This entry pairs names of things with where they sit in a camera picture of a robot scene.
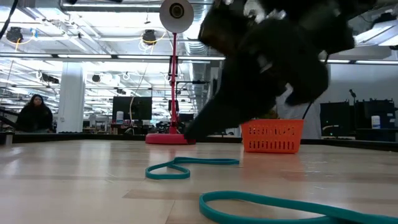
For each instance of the orange plastic basket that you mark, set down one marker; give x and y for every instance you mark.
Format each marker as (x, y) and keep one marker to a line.
(273, 137)

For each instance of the long ceiling light strip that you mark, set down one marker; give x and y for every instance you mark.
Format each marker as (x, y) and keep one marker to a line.
(140, 57)

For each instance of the red desk lamp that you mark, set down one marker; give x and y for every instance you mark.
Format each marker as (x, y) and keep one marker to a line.
(173, 93)

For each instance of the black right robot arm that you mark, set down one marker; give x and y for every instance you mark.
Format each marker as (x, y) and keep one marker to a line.
(326, 18)

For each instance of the black metal stand frame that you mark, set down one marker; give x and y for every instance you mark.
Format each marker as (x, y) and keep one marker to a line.
(192, 82)

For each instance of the silver ventilation duct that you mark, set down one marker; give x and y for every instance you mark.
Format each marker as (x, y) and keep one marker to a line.
(191, 46)

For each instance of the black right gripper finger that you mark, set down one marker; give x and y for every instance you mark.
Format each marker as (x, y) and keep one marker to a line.
(214, 105)
(242, 109)

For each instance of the teal rubber band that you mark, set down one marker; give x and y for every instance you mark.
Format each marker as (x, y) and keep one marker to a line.
(236, 195)
(168, 176)

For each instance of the black ceiling device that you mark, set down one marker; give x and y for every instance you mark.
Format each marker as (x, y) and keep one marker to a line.
(149, 37)
(14, 34)

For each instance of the person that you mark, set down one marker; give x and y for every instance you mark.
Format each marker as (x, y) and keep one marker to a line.
(295, 127)
(34, 118)

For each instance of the white building pillar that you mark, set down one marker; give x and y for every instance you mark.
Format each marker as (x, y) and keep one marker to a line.
(71, 105)

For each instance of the black equipment cabinet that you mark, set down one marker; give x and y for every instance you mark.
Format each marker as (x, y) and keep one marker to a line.
(377, 112)

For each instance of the black computer monitor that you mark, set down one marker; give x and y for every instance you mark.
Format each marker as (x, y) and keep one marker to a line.
(140, 109)

